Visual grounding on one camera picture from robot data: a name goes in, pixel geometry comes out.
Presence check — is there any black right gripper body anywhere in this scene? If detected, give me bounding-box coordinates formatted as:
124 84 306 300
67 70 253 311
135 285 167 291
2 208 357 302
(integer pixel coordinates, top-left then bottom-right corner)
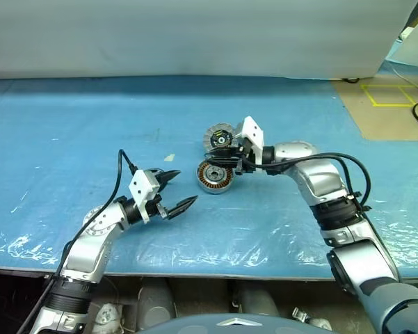
229 136 257 177

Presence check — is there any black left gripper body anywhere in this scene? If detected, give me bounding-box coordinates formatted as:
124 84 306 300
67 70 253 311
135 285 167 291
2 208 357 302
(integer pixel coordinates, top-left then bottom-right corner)
145 168 171 221

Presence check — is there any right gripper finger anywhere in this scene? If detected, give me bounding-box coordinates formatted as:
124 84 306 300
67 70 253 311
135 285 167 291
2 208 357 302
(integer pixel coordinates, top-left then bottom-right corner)
208 157 241 170
204 145 241 158

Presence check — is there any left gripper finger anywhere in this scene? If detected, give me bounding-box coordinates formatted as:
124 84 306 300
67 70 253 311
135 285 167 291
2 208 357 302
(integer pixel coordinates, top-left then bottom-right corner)
159 169 182 191
165 195 199 219

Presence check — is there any silver finned motor lid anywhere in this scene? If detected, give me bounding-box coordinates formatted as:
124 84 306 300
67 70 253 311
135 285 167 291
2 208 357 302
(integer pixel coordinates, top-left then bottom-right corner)
204 123 239 156

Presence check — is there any motor housing with copper windings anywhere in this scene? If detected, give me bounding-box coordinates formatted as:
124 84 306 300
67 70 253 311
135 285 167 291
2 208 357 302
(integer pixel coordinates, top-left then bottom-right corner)
195 159 235 196

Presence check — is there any grey rounded cylinder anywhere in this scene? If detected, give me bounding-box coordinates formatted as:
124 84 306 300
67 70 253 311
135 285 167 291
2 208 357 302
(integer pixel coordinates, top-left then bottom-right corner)
136 278 177 331
234 280 280 318

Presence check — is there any blue plastic table sheet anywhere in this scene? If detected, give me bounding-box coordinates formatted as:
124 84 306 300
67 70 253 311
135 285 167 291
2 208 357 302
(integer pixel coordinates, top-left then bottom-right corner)
0 75 418 281

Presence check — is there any white backdrop sheet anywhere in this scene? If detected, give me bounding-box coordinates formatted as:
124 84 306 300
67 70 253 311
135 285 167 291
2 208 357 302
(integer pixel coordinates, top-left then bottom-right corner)
0 0 418 81

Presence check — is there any grey robot torso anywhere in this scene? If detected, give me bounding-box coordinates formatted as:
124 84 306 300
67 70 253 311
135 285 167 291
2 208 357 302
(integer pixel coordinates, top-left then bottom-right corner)
135 312 287 334

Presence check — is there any brown cardboard sheet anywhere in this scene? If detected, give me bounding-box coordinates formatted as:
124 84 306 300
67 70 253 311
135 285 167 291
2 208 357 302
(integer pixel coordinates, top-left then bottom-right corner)
330 74 418 142

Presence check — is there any white board panel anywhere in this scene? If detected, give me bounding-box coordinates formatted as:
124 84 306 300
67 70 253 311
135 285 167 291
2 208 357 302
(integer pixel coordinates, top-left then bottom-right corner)
382 0 418 76

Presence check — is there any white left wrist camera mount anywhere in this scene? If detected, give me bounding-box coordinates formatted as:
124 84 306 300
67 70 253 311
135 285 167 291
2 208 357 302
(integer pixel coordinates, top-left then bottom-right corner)
128 169 161 224

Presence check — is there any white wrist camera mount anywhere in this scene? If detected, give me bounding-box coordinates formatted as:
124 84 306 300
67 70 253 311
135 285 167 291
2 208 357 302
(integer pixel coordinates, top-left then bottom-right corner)
234 116 266 165
128 169 161 224

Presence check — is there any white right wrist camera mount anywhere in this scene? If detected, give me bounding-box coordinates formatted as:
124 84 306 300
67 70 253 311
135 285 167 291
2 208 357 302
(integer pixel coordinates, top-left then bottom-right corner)
234 116 266 165

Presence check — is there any thin white cable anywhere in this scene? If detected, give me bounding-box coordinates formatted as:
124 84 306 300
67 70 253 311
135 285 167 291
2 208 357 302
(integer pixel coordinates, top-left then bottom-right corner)
390 61 418 95

